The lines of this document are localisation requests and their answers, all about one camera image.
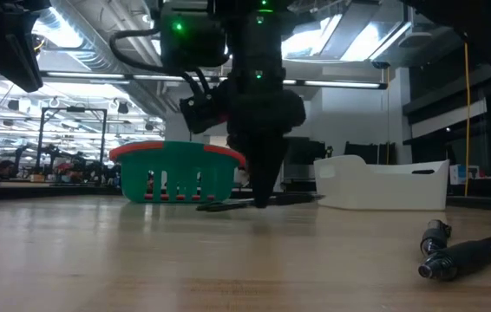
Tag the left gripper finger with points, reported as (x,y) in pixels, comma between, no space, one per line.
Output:
(2,43)

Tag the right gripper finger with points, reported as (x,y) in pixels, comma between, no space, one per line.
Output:
(265,169)

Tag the teal basket orange rim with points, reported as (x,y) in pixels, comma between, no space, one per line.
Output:
(176,151)

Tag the white plastic bin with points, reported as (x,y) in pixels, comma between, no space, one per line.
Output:
(380,190)

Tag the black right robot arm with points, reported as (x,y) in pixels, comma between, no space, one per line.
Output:
(254,43)

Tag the long ceiling light bar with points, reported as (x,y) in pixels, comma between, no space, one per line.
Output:
(89,75)

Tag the white box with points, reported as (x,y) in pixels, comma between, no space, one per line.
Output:
(458,174)

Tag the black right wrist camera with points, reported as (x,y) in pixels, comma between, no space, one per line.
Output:
(202,110)

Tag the large black station frame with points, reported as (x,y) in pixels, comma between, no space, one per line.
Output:
(72,109)

